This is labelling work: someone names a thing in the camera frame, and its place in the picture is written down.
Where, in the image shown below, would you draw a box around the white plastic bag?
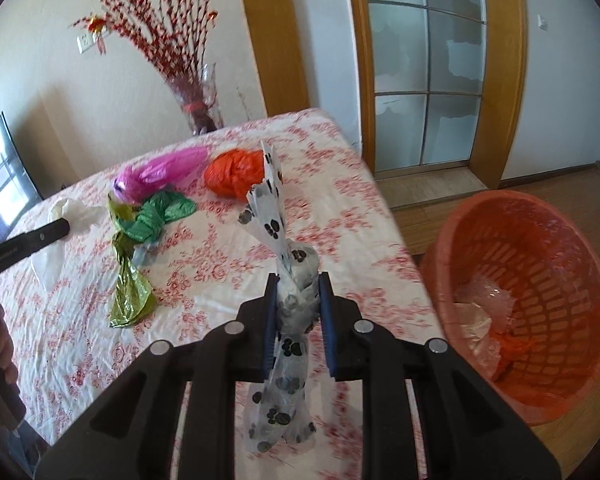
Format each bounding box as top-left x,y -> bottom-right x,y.
45,199 -> 103,281
455,305 -> 506,376

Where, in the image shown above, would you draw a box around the olive plastic bag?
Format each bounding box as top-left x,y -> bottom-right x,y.
107,195 -> 157,329

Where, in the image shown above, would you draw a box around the green plastic bag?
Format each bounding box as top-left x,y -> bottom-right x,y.
115,191 -> 198,246

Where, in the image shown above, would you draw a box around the pink floral tablecloth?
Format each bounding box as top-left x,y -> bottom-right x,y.
0,107 -> 436,461

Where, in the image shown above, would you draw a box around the small orange-red plastic bag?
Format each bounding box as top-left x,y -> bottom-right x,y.
203,150 -> 266,203

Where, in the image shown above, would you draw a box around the orange slotted waste basket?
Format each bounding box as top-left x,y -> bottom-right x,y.
420,190 -> 600,428

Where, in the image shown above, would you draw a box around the flat screen television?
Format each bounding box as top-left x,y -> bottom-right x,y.
0,112 -> 43,246

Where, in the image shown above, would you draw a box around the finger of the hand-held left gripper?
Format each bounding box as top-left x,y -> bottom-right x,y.
22,217 -> 71,255

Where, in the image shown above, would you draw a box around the frosted glass door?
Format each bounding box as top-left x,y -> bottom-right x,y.
365,0 -> 486,168

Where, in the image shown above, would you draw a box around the person's left hand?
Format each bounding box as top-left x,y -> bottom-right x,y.
0,300 -> 18,386

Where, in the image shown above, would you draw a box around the wooden door frame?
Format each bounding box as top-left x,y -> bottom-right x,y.
235,0 -> 528,191

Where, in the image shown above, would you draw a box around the clear glass vase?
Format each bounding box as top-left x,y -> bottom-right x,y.
172,62 -> 226,136

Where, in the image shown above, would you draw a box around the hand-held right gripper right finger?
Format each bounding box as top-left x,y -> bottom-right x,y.
317,271 -> 563,480

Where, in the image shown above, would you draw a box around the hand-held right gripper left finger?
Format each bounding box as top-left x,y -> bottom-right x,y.
34,272 -> 281,480

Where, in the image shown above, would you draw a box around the red plastic bin liner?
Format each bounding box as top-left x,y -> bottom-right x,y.
420,190 -> 600,428

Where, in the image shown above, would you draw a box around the small red hanging charm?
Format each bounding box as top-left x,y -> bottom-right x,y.
87,16 -> 108,53

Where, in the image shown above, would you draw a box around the paw print plastic bag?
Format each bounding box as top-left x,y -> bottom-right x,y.
237,140 -> 321,456

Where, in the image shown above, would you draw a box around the person's left forearm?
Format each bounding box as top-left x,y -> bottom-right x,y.
0,360 -> 28,431

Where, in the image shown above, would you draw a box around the pink plastic bag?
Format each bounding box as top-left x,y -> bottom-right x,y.
111,146 -> 208,206

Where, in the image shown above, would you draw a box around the red berry branches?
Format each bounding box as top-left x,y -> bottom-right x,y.
70,0 -> 221,91

